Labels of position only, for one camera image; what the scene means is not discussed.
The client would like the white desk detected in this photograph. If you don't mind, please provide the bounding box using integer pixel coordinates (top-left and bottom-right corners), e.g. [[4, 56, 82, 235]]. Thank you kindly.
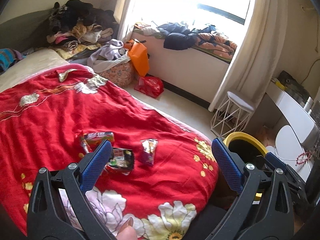
[[266, 82, 319, 146]]

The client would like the cream window curtain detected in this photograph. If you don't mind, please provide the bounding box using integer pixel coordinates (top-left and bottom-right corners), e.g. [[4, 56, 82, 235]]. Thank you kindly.
[[208, 0, 288, 111]]

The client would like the orange floral quilt on sill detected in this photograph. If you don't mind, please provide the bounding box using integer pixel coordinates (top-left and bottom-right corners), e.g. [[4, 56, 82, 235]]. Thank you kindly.
[[194, 31, 237, 62]]

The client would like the black green snack packet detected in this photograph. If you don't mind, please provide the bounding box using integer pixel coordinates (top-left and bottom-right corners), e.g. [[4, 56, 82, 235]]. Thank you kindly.
[[106, 147, 135, 172]]

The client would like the orange paper bag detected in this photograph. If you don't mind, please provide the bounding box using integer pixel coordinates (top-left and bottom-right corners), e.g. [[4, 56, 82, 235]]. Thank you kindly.
[[124, 39, 150, 77]]

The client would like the dark navy jacket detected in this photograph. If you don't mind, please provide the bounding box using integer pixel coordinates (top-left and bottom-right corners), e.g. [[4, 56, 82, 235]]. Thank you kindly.
[[157, 23, 216, 50]]

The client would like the yellow rimmed black trash bin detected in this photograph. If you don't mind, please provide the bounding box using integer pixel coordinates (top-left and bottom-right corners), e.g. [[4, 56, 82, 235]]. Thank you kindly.
[[223, 131, 270, 202]]

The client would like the pile of dark clothes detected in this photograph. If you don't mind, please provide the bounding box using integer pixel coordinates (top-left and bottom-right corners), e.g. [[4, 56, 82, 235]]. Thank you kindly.
[[47, 0, 119, 51]]

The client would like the white rounded drawer cabinet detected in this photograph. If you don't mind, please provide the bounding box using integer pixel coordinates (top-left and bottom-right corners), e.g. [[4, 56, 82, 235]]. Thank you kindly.
[[266, 125, 314, 182]]

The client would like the floral fabric laundry basket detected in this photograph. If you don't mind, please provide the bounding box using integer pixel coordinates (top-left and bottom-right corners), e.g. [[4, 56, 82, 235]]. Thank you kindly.
[[99, 61, 135, 88]]

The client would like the red floral blanket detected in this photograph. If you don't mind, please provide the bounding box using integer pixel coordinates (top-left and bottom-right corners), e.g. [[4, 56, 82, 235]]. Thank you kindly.
[[1, 64, 219, 239]]

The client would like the purple foil snack wrapper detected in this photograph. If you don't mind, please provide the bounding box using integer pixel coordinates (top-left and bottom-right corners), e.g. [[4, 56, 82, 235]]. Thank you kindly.
[[140, 139, 158, 166]]

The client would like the person's left hand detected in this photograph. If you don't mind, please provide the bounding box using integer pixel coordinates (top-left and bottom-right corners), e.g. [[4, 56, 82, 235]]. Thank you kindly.
[[116, 217, 138, 240]]

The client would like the white wire frame stool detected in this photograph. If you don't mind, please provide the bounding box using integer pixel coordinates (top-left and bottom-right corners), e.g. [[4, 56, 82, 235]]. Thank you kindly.
[[210, 90, 256, 139]]

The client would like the red bead bracelet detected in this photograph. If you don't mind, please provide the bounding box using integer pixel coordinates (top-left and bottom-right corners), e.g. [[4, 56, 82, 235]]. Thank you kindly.
[[294, 149, 316, 167]]

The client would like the red plastic bag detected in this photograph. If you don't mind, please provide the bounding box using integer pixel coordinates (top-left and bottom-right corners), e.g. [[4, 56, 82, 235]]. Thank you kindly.
[[134, 76, 164, 98]]

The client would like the red candy tube wrapper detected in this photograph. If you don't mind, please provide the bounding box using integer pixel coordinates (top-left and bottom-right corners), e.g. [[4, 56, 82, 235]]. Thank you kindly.
[[80, 132, 114, 145]]

